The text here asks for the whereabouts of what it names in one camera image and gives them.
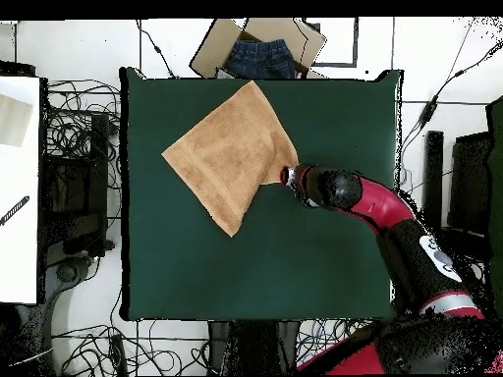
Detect tan terry towel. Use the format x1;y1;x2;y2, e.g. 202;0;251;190
160;80;301;239

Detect black flat panel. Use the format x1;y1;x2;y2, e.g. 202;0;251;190
447;131;494;237

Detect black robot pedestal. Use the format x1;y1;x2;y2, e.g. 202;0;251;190
207;319;300;376

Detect thin black cable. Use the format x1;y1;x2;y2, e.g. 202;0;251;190
135;19;178;80

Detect black upright bar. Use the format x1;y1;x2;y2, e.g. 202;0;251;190
421;131;445;229

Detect brown cardboard box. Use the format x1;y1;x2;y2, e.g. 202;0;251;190
189;17;327;80

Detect white table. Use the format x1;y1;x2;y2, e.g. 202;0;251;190
0;76;42;305

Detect grey stand base with cables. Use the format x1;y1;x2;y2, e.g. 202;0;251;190
46;254;101;292

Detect black cable with power brick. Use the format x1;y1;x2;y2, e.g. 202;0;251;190
396;17;503;158

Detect black equipment rack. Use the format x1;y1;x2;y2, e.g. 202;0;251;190
38;113;115;258

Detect black striped strip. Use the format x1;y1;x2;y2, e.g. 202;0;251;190
0;194;31;227

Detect beige block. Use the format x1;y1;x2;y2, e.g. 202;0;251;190
0;93;33;148

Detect dark green table cloth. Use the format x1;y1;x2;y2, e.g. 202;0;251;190
118;67;404;323

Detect blue denim jeans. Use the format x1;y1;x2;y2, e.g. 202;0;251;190
225;38;298;80

